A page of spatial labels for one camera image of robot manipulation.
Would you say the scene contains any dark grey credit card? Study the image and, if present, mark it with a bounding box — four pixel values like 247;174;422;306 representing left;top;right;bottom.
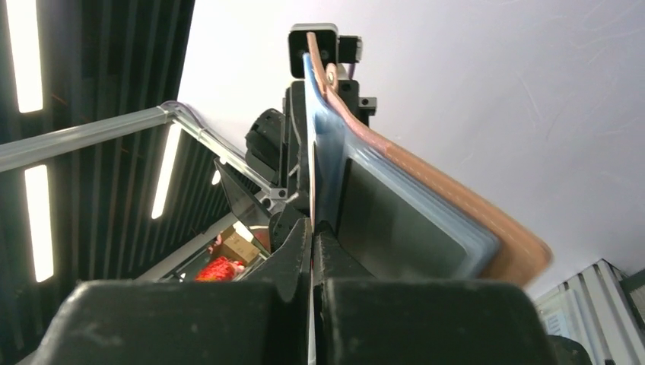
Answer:
337;161;465;281

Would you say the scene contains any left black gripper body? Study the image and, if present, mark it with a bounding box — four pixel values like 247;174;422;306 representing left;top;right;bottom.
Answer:
244;78;378;213

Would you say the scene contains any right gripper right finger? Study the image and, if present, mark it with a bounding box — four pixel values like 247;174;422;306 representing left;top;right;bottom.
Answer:
313;232;556;364

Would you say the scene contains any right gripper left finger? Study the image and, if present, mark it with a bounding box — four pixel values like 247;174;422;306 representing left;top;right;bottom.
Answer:
33;218;312;364

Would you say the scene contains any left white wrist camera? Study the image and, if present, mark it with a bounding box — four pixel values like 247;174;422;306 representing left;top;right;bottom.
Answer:
288;22;364;81

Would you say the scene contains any tan leather card holder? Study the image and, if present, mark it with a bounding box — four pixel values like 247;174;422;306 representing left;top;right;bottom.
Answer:
302;31;551;286

